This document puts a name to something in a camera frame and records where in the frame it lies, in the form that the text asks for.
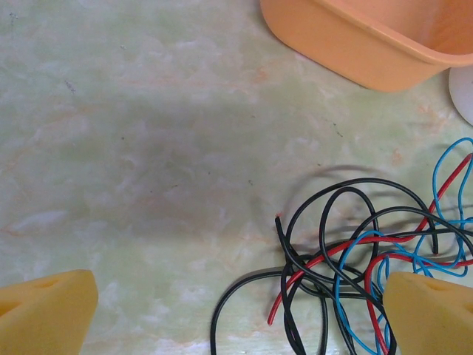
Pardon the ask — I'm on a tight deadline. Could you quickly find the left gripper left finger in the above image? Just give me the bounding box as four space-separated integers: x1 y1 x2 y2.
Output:
0 268 99 355

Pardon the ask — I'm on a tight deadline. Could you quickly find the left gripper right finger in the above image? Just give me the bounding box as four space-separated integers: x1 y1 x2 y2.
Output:
382 271 473 355

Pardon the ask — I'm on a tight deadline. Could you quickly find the blue cable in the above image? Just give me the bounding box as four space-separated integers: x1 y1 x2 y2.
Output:
412 137 473 278
333 229 398 355

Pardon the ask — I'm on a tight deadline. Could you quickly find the black cable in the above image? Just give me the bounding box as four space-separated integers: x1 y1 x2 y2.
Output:
275 216 398 355
282 177 473 355
209 268 330 355

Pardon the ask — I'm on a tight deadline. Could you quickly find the white plastic bin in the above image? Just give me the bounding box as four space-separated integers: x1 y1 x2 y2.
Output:
448 65 473 126

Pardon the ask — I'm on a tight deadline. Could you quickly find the orange plastic bin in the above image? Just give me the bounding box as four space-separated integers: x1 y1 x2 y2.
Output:
258 0 473 93

